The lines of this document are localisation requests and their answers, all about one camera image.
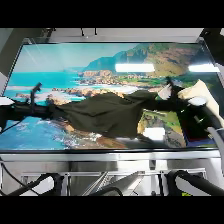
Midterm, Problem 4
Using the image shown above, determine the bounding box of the black cable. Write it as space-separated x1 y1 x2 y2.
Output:
89 186 125 197
0 158 38 197

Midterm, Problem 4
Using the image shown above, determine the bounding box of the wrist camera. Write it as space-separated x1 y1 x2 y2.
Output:
165 76 183 101
29 82 44 113

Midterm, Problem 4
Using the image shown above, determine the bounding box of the dark green shirt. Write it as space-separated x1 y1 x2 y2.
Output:
46 89 188 140

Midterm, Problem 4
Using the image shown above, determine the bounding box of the silver frame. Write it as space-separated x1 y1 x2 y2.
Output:
0 149 224 197

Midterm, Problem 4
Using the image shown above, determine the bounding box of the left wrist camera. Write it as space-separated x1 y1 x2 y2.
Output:
29 82 44 113

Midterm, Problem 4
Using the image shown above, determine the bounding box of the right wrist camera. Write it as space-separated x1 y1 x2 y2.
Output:
165 76 183 101

